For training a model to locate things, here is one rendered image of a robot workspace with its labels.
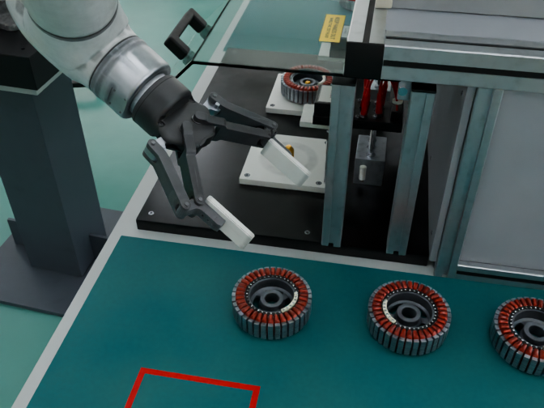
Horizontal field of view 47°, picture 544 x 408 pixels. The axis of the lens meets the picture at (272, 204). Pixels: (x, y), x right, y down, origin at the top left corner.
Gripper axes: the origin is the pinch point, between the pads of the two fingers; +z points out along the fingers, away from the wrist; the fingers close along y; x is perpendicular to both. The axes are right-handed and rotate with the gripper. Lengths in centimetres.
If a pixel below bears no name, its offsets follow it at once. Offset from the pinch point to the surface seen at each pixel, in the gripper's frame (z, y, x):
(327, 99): -5.2, -30.2, -6.6
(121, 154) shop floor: -63, -93, -147
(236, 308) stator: 5.7, 5.0, -15.5
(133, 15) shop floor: -138, -201, -191
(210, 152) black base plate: -16.1, -25.1, -30.1
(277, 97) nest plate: -15, -47, -29
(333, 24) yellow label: -10.9, -27.2, 6.9
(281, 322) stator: 11.3, 3.9, -12.4
